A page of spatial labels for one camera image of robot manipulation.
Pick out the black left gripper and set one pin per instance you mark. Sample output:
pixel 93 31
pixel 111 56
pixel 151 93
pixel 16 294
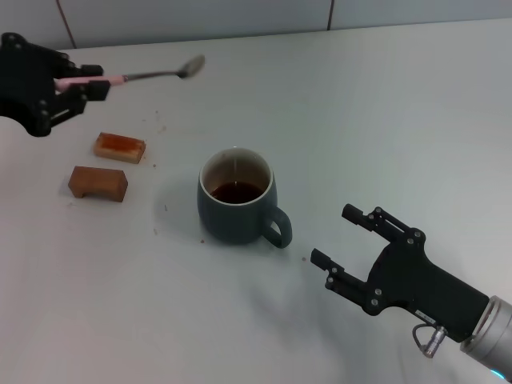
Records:
pixel 24 76

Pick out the dark brown wooden block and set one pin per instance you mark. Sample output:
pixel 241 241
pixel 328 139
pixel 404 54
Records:
pixel 100 182

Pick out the grey ceramic mug with coffee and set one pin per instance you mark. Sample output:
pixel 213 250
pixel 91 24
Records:
pixel 236 220

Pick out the light wooden block red stained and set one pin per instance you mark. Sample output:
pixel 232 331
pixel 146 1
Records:
pixel 120 149

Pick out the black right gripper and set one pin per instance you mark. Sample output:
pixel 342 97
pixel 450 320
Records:
pixel 420 280

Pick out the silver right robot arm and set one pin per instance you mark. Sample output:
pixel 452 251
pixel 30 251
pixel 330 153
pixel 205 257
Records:
pixel 492 336

